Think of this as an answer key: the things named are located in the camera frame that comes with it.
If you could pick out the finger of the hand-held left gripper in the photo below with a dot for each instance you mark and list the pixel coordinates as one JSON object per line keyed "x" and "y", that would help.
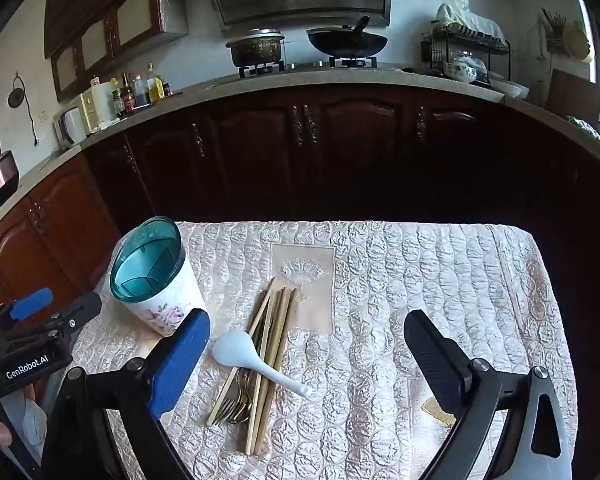
{"x": 30, "y": 302}
{"x": 77, "y": 312}

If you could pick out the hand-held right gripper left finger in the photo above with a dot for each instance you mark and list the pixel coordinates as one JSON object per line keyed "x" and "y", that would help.
{"x": 180, "y": 360}

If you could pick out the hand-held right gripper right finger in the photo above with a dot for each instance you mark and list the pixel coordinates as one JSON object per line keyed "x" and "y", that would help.
{"x": 432, "y": 360}

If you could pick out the white plastic rice spoon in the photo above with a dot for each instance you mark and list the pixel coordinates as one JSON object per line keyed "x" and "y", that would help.
{"x": 232, "y": 347}

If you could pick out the floral cup with teal insert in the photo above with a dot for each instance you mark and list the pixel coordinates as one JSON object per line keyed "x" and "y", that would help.
{"x": 165, "y": 305}

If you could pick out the silver metal fork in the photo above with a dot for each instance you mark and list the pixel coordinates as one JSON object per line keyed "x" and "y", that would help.
{"x": 241, "y": 405}
{"x": 226, "y": 405}

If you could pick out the pile of bamboo chopsticks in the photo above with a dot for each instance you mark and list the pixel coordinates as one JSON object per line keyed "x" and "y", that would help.
{"x": 275, "y": 320}

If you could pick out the quilted cream tablecloth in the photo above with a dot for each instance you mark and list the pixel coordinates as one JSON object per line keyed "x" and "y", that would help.
{"x": 380, "y": 310}

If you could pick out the red rice cooker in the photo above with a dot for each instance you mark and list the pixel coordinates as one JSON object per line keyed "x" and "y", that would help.
{"x": 0, "y": 177}

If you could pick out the white kettle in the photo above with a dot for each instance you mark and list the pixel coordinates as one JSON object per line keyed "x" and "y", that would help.
{"x": 75, "y": 127}

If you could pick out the pale yellow appliance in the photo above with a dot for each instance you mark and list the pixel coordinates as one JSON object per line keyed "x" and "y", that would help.
{"x": 87, "y": 105}

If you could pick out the red-brown base cabinets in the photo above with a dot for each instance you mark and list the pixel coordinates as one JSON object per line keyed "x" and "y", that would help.
{"x": 355, "y": 160}

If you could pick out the green bottle with yellow cap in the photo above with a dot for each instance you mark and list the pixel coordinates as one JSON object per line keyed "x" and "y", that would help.
{"x": 116, "y": 100}

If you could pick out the dark sauce bottle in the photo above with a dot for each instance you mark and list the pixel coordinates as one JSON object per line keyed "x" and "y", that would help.
{"x": 128, "y": 95}

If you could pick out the clear bottle with dark liquid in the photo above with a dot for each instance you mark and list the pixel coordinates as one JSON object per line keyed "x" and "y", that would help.
{"x": 140, "y": 92}

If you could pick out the yellow oil bottle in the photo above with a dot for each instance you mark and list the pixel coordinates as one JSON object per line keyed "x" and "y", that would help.
{"x": 154, "y": 87}

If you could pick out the grey stone kitchen counter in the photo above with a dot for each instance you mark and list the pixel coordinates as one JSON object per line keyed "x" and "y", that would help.
{"x": 190, "y": 97}

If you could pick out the green cloth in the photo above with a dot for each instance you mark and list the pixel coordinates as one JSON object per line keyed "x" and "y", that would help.
{"x": 585, "y": 127}

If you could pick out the white bowl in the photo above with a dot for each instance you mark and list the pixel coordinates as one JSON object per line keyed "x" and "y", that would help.
{"x": 510, "y": 89}

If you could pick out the floral ceramic tureen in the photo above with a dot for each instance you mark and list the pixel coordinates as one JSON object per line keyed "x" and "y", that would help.
{"x": 460, "y": 70}

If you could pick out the wooden cutting board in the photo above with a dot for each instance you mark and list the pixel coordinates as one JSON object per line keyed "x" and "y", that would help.
{"x": 575, "y": 95}

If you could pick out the black dish rack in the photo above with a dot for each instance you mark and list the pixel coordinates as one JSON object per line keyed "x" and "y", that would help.
{"x": 437, "y": 55}

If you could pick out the dark cooking pot with lid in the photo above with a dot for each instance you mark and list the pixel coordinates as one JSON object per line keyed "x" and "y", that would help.
{"x": 255, "y": 50}

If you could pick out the gas stove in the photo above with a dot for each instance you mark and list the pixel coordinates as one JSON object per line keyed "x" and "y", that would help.
{"x": 305, "y": 66}

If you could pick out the black wok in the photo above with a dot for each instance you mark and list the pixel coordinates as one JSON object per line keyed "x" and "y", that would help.
{"x": 347, "y": 42}

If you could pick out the white cloth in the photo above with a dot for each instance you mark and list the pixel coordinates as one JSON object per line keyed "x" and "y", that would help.
{"x": 475, "y": 22}

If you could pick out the yellow hanging scoop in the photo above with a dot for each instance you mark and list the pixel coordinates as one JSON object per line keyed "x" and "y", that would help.
{"x": 577, "y": 40}

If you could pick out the red-brown wall cabinet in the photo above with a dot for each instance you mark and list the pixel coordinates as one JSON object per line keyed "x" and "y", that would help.
{"x": 130, "y": 15}

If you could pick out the wall utensil holder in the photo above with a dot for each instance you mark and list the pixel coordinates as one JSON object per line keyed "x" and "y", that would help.
{"x": 554, "y": 35}

